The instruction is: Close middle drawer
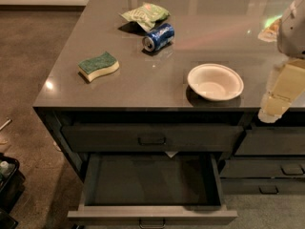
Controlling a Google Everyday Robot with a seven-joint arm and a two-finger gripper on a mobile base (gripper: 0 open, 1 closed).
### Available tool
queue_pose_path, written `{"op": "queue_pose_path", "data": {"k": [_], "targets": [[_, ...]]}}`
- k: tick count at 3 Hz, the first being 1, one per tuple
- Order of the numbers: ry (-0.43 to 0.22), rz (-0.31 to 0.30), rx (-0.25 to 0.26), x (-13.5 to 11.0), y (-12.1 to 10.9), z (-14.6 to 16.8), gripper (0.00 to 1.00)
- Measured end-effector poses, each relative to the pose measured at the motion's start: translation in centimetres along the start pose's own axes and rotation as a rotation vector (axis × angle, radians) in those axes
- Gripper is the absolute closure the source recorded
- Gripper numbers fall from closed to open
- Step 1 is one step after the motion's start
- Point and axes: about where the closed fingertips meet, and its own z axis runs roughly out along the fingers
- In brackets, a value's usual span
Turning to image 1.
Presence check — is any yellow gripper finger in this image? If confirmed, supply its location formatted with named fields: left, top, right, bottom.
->
left=262, top=59, right=305, bottom=116

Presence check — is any grey drawer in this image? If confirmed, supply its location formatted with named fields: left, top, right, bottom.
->
left=68, top=153, right=237, bottom=229
left=221, top=178, right=305, bottom=195
left=61, top=123, right=243, bottom=152
left=235, top=126, right=305, bottom=156
left=220, top=159, right=305, bottom=178

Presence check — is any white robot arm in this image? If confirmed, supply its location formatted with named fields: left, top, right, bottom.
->
left=258, top=0, right=305, bottom=123

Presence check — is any white paper bowl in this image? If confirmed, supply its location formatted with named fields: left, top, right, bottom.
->
left=187, top=64, right=244, bottom=101

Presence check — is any blue soda can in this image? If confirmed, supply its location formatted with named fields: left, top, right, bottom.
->
left=142, top=23, right=174, bottom=52

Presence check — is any grey counter cabinet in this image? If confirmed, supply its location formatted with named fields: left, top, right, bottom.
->
left=32, top=0, right=305, bottom=183

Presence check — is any green chip bag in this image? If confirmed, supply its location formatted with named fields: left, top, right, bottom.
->
left=121, top=3, right=170, bottom=32

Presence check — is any green yellow sponge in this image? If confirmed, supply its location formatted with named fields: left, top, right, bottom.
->
left=78, top=52, right=120, bottom=82

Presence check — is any metal rod on floor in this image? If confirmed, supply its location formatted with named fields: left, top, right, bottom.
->
left=0, top=118, right=12, bottom=132

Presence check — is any black bin with bottles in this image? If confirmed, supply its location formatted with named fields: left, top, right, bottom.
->
left=0, top=155, right=25, bottom=229

